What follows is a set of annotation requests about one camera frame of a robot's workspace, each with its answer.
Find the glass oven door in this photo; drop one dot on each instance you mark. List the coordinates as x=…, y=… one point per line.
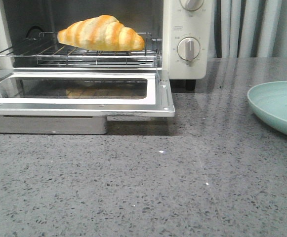
x=78, y=93

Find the golden striped bread roll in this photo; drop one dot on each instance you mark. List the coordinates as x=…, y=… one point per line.
x=102, y=33

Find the black right oven foot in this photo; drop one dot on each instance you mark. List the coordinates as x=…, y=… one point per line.
x=190, y=84

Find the cream Toshiba toaster oven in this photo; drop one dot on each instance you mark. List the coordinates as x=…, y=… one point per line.
x=164, y=19

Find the lower cream timer knob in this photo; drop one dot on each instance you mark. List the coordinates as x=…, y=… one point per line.
x=188, y=49

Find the upper cream temperature knob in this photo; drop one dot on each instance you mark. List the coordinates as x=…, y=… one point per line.
x=191, y=5

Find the mint green plate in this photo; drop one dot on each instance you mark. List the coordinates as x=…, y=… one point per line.
x=269, y=102

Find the metal wire oven rack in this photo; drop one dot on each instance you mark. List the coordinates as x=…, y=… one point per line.
x=46, y=51

